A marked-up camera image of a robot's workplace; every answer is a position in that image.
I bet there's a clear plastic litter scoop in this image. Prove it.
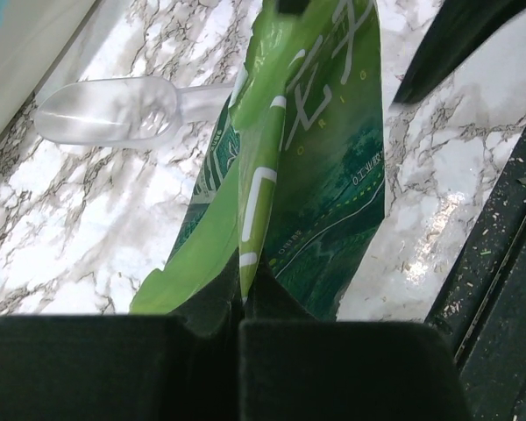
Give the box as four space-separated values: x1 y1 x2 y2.
34 76 234 149

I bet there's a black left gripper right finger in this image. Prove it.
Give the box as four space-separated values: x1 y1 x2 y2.
238 260 470 420

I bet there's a teal and white litter box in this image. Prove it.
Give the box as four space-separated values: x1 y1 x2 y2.
0 0 94 134

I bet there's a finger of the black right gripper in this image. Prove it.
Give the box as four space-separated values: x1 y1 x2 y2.
393 0 526 104

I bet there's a green cat litter bag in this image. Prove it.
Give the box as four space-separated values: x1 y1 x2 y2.
130 1 385 320

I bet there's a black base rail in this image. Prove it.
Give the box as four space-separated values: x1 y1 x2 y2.
425 126 526 420

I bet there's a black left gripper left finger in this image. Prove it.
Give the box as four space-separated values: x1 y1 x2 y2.
0 255 242 420

